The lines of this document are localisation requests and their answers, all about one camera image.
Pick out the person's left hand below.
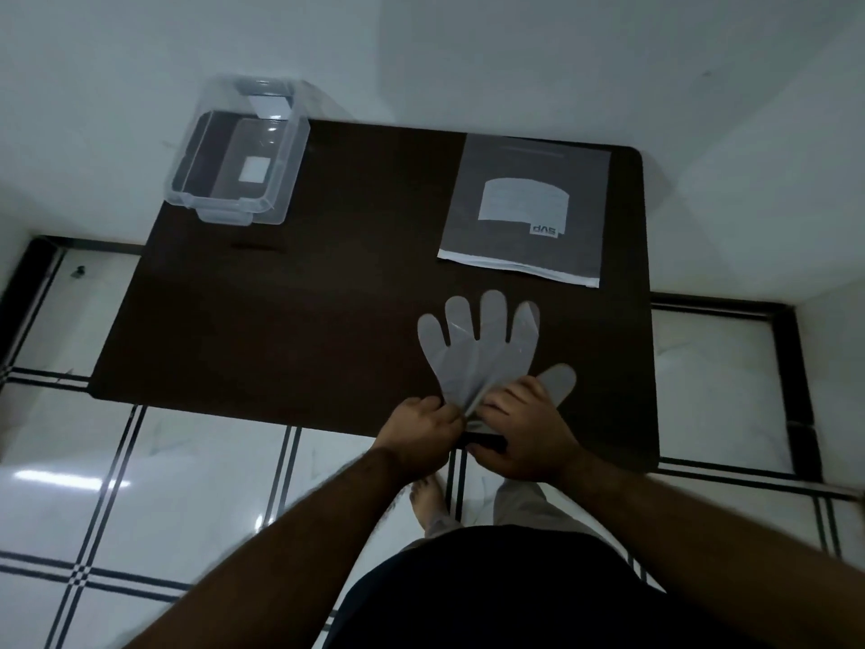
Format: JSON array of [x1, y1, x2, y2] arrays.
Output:
[[370, 396, 469, 485]]

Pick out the person's right hand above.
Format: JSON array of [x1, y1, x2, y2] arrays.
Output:
[[465, 375, 590, 486]]

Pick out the transparent disposable plastic glove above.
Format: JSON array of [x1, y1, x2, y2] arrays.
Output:
[[417, 289, 578, 434]]

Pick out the person's left forearm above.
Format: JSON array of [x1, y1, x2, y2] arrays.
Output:
[[125, 447, 437, 649]]

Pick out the person's right forearm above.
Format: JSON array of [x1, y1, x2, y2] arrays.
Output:
[[560, 451, 865, 649]]

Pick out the person's bare foot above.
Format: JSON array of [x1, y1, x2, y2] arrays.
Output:
[[410, 473, 451, 532]]

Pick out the person's grey trousers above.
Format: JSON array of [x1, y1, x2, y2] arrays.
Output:
[[404, 478, 666, 594]]

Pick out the person's black shirt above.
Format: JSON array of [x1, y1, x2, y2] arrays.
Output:
[[323, 526, 771, 649]]

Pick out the grey packet of gloves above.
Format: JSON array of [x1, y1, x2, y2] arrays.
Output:
[[437, 133, 612, 290]]

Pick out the clear plastic storage box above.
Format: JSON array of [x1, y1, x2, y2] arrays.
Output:
[[162, 75, 312, 227]]

